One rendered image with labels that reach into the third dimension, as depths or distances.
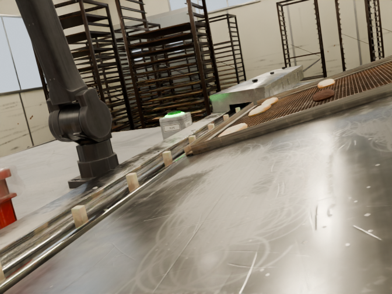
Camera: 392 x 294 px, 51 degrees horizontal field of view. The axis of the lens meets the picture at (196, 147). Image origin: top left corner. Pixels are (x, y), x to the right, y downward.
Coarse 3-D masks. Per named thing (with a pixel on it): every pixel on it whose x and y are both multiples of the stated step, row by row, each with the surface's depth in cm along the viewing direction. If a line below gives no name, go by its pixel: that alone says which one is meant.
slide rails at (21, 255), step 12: (240, 108) 141; (204, 132) 104; (156, 168) 75; (120, 192) 63; (96, 204) 58; (72, 216) 55; (60, 228) 51; (36, 240) 48; (48, 240) 47; (24, 252) 45; (12, 264) 42
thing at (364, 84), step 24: (360, 72) 93; (384, 72) 75; (288, 96) 100; (312, 96) 79; (336, 96) 66; (360, 96) 51; (384, 96) 50; (240, 120) 85; (264, 120) 70; (288, 120) 55; (192, 144) 64; (216, 144) 59
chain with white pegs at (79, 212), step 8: (312, 64) 416; (224, 120) 115; (208, 128) 102; (192, 136) 89; (168, 152) 76; (168, 160) 77; (128, 176) 64; (136, 176) 65; (128, 184) 64; (136, 184) 64; (72, 208) 51; (80, 208) 51; (80, 216) 51; (80, 224) 51; (0, 264) 39; (0, 272) 39; (0, 280) 39
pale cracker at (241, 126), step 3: (243, 123) 69; (234, 126) 67; (237, 126) 66; (240, 126) 66; (243, 126) 66; (246, 126) 67; (228, 129) 66; (231, 129) 64; (234, 129) 64; (237, 129) 64; (240, 129) 64; (222, 132) 65; (225, 132) 63; (228, 132) 63; (231, 132) 62; (219, 135) 63
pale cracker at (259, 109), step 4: (264, 104) 88; (268, 104) 88; (256, 108) 85; (260, 108) 84; (264, 108) 84; (268, 108) 86; (252, 112) 83; (256, 112) 83; (260, 112) 83; (252, 116) 83
